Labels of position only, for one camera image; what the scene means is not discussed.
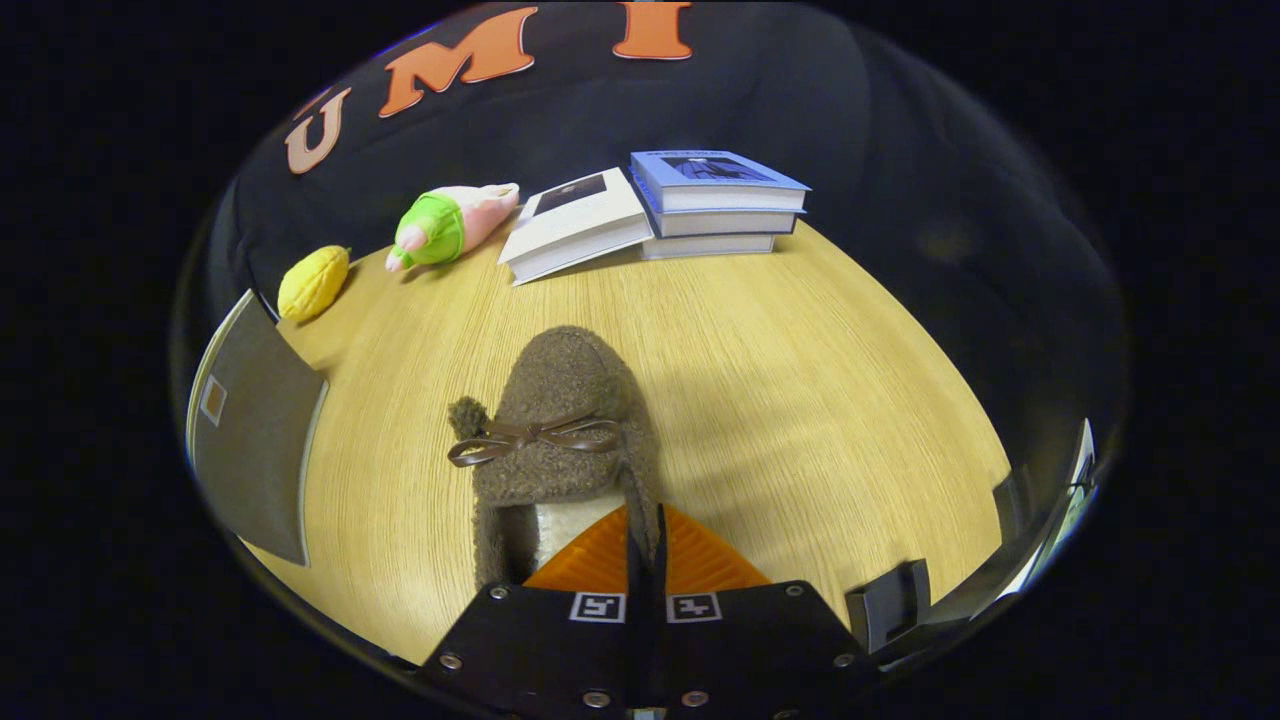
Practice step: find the blue spine book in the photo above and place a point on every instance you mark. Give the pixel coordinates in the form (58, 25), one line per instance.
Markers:
(725, 222)

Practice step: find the blue cover book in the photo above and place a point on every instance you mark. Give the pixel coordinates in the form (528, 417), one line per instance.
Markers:
(720, 175)

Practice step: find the pink and green plush toy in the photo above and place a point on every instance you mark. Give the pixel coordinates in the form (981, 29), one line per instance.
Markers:
(440, 228)

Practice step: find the black table clamp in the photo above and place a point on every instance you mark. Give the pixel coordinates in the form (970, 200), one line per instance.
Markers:
(1010, 505)

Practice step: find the white book with portrait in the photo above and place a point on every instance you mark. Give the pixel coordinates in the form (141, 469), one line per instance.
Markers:
(580, 225)

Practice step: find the black backdrop cloth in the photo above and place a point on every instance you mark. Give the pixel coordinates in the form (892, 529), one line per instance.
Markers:
(900, 150)

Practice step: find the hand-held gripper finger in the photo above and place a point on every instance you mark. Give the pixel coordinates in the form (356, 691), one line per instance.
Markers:
(660, 640)
(636, 640)

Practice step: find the brown fuzzy shoe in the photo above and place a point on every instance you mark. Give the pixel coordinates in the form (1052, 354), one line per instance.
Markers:
(570, 385)

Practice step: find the plain white book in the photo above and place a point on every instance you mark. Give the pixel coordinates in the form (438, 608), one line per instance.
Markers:
(710, 246)

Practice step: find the yellow plush toy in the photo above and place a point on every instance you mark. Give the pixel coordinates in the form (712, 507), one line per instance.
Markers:
(313, 283)

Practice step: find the beige fabric storage box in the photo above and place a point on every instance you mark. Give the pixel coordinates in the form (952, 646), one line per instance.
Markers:
(255, 430)

